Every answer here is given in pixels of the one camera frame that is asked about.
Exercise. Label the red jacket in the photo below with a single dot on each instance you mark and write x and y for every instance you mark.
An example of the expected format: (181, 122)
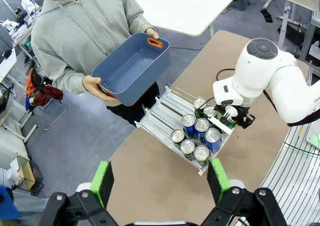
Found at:
(48, 95)

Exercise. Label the blue Pocari beverage can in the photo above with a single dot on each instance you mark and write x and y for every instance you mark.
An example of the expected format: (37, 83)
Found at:
(212, 135)
(188, 120)
(202, 124)

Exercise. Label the green beverage can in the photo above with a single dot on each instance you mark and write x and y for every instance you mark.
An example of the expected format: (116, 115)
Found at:
(200, 102)
(210, 110)
(222, 119)

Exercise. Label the person in grey hoodie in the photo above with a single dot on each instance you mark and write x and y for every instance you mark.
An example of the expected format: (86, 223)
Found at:
(82, 23)

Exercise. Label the white cylinder roll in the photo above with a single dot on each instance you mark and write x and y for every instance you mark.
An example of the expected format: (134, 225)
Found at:
(13, 173)

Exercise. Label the person's left hand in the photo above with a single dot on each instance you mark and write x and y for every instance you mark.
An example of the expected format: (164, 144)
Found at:
(152, 33)

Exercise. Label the orange garment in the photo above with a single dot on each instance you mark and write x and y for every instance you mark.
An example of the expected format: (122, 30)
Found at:
(30, 83)

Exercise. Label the person's left forearm grey sleeve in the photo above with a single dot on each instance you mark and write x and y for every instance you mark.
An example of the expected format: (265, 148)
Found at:
(140, 20)

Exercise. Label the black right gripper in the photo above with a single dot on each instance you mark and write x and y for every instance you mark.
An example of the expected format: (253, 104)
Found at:
(243, 117)

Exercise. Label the large white table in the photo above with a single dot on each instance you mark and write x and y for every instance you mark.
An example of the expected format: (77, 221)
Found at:
(180, 10)

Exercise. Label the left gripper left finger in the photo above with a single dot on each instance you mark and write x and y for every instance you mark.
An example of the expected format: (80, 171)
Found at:
(102, 183)

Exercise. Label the black frame wooden side rack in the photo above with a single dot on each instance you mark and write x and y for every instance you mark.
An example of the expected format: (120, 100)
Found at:
(26, 173)

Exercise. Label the person in white shirt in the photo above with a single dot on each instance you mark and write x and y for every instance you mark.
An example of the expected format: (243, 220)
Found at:
(29, 3)

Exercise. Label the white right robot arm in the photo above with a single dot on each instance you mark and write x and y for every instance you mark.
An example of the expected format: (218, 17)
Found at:
(265, 70)

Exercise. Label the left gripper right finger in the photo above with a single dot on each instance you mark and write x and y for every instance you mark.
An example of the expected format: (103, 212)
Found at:
(217, 181)

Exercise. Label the person's right hand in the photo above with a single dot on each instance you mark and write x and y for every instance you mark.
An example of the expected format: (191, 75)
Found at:
(93, 85)

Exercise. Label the person's right forearm grey sleeve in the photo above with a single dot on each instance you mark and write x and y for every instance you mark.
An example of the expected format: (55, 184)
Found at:
(57, 75)

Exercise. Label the black beverage can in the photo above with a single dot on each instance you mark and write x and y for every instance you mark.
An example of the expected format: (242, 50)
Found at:
(187, 146)
(177, 135)
(201, 153)

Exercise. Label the seated person in dark clothes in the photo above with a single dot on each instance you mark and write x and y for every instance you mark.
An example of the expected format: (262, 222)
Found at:
(19, 18)

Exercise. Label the black metal frame chair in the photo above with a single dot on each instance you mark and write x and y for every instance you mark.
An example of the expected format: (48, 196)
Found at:
(52, 115)

